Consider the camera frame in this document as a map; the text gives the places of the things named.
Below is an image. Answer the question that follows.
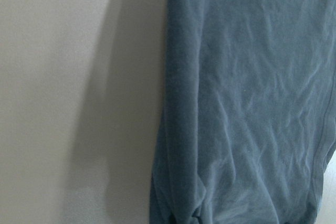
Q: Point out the black printed t-shirt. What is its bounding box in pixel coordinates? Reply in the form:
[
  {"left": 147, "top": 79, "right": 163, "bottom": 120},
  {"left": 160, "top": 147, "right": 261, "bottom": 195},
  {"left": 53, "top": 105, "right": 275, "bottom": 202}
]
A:
[{"left": 149, "top": 0, "right": 335, "bottom": 223}]

